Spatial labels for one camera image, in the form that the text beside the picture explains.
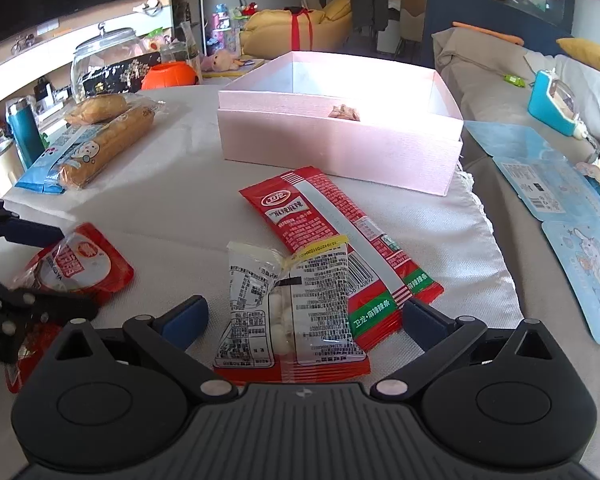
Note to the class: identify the red snack pouch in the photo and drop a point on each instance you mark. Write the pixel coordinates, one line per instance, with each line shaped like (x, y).
(85, 265)

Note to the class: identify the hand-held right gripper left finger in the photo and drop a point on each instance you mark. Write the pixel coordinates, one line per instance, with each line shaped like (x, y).
(185, 322)

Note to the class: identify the orange round container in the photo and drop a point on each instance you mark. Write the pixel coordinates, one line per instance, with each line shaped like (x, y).
(170, 76)

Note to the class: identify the small green toy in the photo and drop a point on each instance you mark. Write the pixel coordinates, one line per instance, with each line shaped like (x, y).
(514, 81)

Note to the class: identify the blue and white toy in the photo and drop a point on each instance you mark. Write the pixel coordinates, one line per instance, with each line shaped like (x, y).
(550, 102)

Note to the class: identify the orange stick toy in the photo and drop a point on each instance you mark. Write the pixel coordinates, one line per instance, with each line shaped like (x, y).
(485, 31)

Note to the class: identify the long bread stick packet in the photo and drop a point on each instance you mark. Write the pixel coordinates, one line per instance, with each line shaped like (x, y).
(120, 132)

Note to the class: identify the blue bag with text label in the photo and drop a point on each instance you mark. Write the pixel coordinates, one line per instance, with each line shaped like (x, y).
(530, 160)

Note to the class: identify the clear white-ball snack packet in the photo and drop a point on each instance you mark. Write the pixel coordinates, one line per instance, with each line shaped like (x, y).
(290, 305)

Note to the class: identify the teal bottle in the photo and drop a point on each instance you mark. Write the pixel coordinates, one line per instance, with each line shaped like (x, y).
(25, 132)

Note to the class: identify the pink plush toy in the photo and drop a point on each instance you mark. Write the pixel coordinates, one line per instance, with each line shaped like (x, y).
(219, 60)

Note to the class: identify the grey covered sofa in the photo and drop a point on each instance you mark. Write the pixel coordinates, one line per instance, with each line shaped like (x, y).
(485, 67)

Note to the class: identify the dark blue cabinet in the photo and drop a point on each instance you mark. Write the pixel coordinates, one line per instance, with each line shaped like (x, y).
(480, 7)

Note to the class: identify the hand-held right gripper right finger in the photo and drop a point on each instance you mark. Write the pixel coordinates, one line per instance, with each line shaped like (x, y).
(427, 325)

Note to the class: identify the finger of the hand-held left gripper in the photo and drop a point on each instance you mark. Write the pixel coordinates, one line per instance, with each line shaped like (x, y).
(30, 232)
(45, 302)

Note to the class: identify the pink cardboard box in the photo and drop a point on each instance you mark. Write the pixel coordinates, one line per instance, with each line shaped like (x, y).
(330, 145)

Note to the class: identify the black snack packet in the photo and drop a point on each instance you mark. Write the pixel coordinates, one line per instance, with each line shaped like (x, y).
(130, 72)

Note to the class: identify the pink and blue bottle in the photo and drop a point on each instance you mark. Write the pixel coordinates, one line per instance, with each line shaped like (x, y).
(221, 25)

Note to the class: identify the yellow pillow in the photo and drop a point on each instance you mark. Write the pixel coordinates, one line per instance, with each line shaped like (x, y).
(592, 57)

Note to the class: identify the glass jar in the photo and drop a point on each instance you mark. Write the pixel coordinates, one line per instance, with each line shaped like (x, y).
(110, 45)

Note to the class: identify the long red white-striped snack packet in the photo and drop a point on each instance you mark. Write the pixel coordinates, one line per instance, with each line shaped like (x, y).
(330, 220)

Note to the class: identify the beige chair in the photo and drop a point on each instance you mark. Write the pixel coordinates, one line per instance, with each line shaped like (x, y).
(412, 15)

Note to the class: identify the bread bun in clear packet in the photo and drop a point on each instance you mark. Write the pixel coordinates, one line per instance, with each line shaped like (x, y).
(97, 109)

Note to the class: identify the yellow sofa with red ribbon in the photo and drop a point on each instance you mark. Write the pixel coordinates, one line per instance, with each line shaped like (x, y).
(280, 30)

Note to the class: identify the blue cartoon printed bag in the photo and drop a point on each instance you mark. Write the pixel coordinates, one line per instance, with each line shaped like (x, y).
(585, 280)

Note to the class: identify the white mug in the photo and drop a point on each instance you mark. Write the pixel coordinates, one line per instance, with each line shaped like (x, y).
(0, 165)

